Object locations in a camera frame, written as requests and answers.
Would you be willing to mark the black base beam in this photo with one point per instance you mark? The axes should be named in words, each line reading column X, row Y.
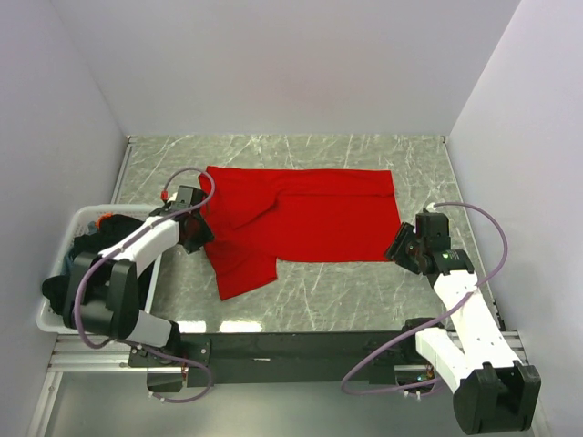
column 235, row 358

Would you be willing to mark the red polo shirt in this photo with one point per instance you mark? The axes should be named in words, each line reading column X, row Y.
column 261, row 216

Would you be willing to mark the aluminium rail frame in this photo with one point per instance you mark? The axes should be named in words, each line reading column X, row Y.
column 70, row 354

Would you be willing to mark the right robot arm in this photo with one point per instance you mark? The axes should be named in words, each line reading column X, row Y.
column 493, row 390

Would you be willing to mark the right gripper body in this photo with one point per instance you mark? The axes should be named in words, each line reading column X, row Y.
column 405, row 247

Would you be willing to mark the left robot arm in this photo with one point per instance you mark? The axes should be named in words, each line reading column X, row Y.
column 103, row 292

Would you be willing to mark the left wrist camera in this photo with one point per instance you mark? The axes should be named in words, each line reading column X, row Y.
column 168, row 198

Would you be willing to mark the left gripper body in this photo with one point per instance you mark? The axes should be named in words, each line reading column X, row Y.
column 202, row 235

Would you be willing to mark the black garment in basket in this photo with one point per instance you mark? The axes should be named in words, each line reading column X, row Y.
column 95, row 240

